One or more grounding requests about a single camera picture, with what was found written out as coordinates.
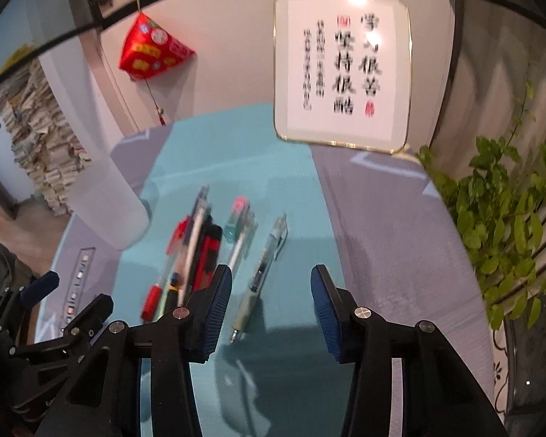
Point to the framed calligraphy sign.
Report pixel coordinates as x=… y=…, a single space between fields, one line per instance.
x=342 y=73

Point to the red utility knife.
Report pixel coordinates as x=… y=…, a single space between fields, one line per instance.
x=208 y=258

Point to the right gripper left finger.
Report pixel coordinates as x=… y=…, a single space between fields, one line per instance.
x=102 y=397

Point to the frosted translucent pen cup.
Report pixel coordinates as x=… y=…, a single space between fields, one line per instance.
x=106 y=196

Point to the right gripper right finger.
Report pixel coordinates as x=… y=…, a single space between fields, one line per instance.
x=440 y=396

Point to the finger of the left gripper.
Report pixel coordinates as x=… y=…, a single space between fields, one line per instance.
x=40 y=288
x=89 y=321

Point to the clear gel pen grey grip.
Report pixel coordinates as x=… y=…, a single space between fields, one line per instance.
x=275 y=243

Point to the white pen grey grip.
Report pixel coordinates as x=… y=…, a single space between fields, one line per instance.
x=243 y=242

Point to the slim white pen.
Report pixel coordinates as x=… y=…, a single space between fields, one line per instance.
x=199 y=219

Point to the red hanging zongzi ornament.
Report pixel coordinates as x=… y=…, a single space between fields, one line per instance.
x=148 y=51

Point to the teal pink eraser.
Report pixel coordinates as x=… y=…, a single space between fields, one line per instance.
x=236 y=219

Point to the blue translucent pen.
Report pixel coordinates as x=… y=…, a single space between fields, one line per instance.
x=202 y=196

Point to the red retractable pen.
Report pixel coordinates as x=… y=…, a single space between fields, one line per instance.
x=150 y=306

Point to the green potted plant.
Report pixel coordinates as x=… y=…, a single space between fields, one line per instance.
x=496 y=209

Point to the stack of books and papers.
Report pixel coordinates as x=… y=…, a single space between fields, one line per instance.
x=43 y=143

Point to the teal grey table cloth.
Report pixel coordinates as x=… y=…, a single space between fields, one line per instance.
x=375 y=221

